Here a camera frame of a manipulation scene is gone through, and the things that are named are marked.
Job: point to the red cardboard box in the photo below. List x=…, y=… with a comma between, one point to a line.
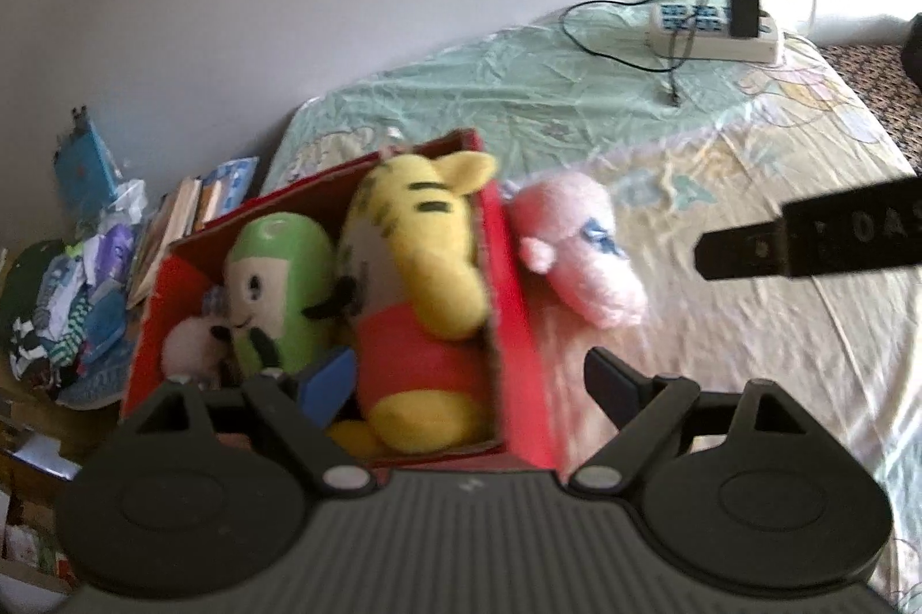
x=515, y=340

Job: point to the white power strip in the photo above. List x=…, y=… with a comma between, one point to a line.
x=684, y=34

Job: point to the pink pig plush toy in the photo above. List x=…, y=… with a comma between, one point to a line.
x=583, y=254

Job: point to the dark green cloth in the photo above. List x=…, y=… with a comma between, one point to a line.
x=29, y=275

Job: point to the black charger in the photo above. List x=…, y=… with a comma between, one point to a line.
x=743, y=5

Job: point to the white crumpled plastic bag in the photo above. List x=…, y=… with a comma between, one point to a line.
x=122, y=207

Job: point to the dark patterned cloth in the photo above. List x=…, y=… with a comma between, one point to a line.
x=875, y=95

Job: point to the white fluffy plush toy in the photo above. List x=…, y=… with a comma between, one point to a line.
x=189, y=351

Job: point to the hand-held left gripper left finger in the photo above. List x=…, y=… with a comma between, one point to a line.
x=328, y=383

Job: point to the yellow striped plush toy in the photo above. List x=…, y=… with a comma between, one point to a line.
x=425, y=268

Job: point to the purple packet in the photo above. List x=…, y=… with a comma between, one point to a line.
x=112, y=250

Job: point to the blue plastic box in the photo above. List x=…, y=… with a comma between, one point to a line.
x=86, y=164

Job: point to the pile of clothes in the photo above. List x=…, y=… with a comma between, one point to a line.
x=72, y=326

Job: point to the blue white packet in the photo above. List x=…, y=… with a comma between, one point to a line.
x=230, y=185

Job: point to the green plush toy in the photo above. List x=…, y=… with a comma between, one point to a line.
x=281, y=275

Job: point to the row of books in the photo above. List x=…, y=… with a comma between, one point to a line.
x=173, y=225

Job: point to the dark object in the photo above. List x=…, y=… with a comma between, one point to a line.
x=915, y=52

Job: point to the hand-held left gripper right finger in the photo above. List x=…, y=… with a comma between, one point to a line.
x=612, y=387

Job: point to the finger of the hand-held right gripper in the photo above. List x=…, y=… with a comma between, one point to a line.
x=742, y=250

